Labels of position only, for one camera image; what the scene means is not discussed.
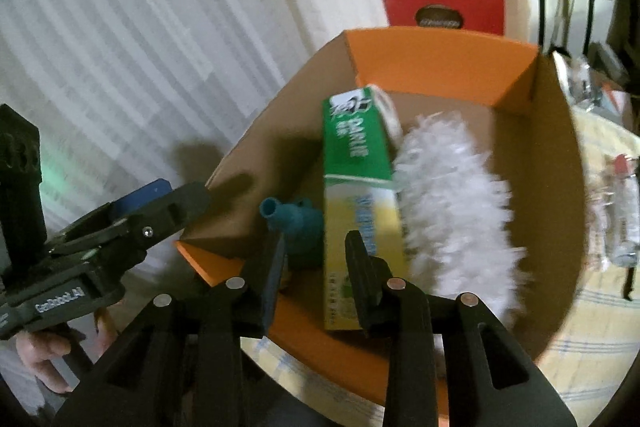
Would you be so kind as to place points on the white plastic bag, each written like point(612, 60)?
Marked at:
point(590, 77)

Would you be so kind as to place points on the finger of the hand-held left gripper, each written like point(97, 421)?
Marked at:
point(165, 212)
point(142, 197)

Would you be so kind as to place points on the teal silicone funnel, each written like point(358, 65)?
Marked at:
point(300, 227)

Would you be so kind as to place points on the white feather duster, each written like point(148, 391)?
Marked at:
point(455, 207)

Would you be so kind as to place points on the black speaker stand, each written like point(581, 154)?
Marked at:
point(590, 17)
point(542, 7)

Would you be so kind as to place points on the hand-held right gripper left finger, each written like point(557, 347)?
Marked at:
point(272, 287)

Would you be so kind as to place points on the orange cardboard box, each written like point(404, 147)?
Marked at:
point(545, 187)

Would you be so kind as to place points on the white curtain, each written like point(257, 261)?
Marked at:
point(150, 32)

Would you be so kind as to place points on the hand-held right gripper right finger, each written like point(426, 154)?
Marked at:
point(362, 287)

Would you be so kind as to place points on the person's left hand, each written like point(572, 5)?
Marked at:
point(42, 359)

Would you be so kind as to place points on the red gift box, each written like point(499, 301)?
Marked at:
point(445, 7)

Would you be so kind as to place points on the clear bottle with red cap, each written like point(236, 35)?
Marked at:
point(622, 217)

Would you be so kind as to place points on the green toothpaste box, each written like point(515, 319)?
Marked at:
point(355, 147)

